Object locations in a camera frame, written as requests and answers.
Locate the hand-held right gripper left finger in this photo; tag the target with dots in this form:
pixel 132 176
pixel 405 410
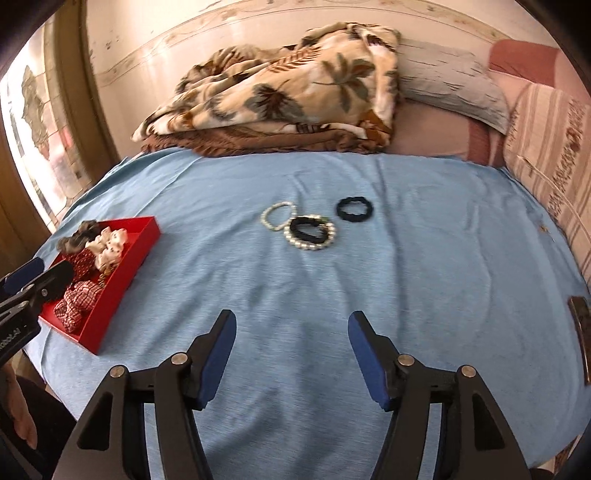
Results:
pixel 217 355

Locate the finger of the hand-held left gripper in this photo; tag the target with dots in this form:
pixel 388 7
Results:
pixel 23 272
pixel 55 281

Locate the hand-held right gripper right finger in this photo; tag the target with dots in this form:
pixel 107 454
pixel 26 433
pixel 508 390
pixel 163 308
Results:
pixel 369 355

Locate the red plaid scrunchie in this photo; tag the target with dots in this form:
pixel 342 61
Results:
pixel 78 300

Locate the red dotted scrunchie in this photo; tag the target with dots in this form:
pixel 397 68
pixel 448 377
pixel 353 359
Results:
pixel 85 263

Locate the grey sheer scrunchie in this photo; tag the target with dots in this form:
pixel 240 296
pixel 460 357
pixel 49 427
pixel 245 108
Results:
pixel 78 240

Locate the white dotted scrunchie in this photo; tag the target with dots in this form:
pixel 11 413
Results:
pixel 111 242

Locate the red tray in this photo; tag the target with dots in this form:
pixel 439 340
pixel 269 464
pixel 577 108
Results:
pixel 129 258

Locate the person's left hand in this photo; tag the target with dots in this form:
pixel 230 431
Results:
pixel 23 410

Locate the blue bed cloth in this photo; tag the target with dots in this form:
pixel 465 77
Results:
pixel 415 300

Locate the person's dark clothing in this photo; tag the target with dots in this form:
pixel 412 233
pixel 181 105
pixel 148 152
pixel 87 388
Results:
pixel 51 406

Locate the glass door panel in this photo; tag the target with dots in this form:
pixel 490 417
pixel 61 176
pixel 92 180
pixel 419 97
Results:
pixel 32 138

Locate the black scrunchie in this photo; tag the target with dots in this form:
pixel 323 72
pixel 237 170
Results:
pixel 339 212
pixel 295 230

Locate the black smartphone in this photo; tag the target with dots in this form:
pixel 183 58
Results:
pixel 581 323

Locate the brown quilted blanket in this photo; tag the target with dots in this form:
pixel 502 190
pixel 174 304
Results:
pixel 258 138

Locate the pink bed sheet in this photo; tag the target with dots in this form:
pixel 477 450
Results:
pixel 434 134

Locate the floral leaf print blanket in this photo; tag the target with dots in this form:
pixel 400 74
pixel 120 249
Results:
pixel 277 92

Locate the striped pink pillow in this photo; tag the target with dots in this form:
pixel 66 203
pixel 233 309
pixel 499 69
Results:
pixel 549 152

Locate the white grey pillow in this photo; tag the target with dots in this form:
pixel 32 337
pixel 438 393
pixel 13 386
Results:
pixel 443 78

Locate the wooden door frame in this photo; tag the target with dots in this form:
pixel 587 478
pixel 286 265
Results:
pixel 78 92

